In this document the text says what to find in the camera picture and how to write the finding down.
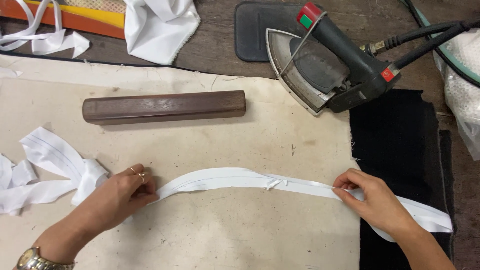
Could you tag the person's right hand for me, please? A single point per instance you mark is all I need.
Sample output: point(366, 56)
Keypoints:
point(377, 204)

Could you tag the person's left hand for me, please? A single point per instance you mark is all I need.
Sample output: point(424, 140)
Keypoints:
point(114, 198)

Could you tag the person's left fingers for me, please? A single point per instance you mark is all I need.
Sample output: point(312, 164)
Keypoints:
point(144, 185)

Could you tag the long white fabric strip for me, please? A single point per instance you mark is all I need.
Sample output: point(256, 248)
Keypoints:
point(262, 182)

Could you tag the beige ironing cloth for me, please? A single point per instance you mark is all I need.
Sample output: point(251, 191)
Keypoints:
point(210, 157)

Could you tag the dark wooden pressing block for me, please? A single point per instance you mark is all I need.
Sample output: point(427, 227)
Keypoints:
point(164, 107)

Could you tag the heap of white fabric strips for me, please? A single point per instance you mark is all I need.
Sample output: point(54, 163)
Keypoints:
point(45, 172)

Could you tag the gold wristwatch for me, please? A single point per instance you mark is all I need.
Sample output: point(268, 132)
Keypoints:
point(35, 260)

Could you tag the crumpled white fabric piece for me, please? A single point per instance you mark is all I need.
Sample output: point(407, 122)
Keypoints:
point(159, 28)

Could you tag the tangled white fabric ribbon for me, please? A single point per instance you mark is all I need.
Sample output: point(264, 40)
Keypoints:
point(41, 39)

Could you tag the orange and yellow board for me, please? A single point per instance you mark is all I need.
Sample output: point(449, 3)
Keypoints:
point(82, 17)

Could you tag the black rubber iron rest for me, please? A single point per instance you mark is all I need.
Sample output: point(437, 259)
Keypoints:
point(258, 32)

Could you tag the grey steam iron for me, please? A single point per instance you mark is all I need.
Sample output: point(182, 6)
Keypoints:
point(330, 65)

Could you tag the black felt cloth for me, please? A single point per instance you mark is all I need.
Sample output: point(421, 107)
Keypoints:
point(397, 150)

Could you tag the clear bag of white fabric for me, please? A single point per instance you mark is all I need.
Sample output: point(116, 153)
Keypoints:
point(463, 86)

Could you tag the green rimmed tray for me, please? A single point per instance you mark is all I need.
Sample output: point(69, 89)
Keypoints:
point(446, 41)

